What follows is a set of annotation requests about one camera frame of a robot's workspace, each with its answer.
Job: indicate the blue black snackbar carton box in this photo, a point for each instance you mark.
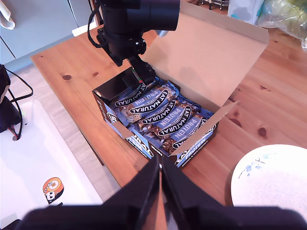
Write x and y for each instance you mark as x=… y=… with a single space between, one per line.
x=204 y=60

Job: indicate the blue protein snack bar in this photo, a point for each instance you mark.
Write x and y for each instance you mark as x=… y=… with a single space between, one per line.
x=130 y=95
x=188 y=130
x=175 y=121
x=159 y=112
x=148 y=101

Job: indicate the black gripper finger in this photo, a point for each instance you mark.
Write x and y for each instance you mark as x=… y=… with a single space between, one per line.
x=149 y=73
x=140 y=75
x=189 y=196
x=139 y=194

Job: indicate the clear bag of green sponges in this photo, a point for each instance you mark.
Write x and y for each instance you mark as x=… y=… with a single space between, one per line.
x=283 y=21

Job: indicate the white plate blue flower print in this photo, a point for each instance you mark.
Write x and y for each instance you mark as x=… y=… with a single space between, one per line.
x=271 y=177

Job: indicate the grey cupboard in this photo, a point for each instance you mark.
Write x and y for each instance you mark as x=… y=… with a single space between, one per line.
x=43 y=24

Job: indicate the white cloud print tissue box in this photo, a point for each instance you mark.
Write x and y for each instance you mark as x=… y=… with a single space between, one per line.
x=242 y=12

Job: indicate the white desk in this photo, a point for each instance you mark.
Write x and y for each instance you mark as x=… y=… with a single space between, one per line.
x=36 y=155

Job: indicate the white towel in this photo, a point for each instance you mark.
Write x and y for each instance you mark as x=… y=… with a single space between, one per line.
x=6 y=16

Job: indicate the orange and black sticker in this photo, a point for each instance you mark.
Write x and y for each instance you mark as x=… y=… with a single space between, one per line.
x=54 y=191

